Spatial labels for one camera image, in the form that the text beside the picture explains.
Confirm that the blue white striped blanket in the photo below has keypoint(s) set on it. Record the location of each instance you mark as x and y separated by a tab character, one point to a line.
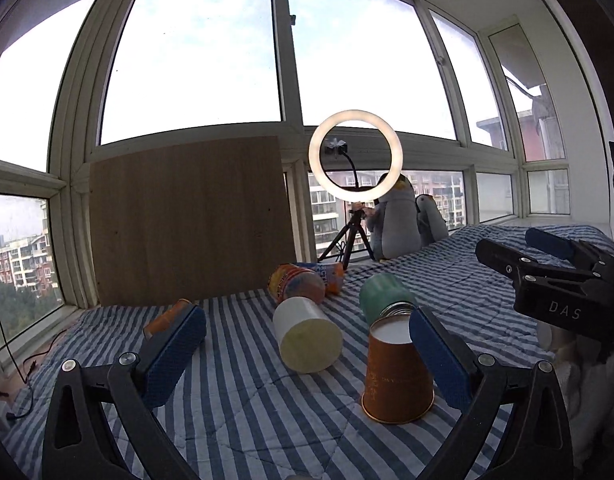
247	410

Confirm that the small white cup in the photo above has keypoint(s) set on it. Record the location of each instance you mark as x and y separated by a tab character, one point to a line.
549	337

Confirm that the black phone holder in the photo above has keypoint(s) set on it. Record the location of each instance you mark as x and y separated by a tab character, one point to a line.
337	147

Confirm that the green ribbed cup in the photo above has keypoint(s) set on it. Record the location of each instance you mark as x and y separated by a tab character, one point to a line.
384	292

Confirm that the blue orange printed cup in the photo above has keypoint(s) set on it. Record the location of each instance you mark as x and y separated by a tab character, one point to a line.
333	276

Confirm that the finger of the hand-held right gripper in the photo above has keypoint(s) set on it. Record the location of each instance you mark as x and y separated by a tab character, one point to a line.
497	255
549	244

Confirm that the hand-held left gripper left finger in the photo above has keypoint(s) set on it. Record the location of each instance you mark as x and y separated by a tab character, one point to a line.
174	355

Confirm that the black tripod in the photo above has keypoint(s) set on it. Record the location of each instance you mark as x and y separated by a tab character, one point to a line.
356	225

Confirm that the wooden board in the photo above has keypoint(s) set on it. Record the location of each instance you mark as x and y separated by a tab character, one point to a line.
187	220

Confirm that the colourful printed noodle cup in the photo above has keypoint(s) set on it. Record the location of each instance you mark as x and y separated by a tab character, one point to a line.
294	282

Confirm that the brown paper cup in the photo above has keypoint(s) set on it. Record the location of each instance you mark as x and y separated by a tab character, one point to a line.
394	380

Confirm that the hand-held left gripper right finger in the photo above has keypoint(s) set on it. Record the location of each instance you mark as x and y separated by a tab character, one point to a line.
439	360

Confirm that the large grey penguin plush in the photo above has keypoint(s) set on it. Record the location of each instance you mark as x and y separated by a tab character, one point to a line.
397	225

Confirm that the small grey penguin plush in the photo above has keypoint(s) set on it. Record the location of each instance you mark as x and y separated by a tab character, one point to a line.
431	220

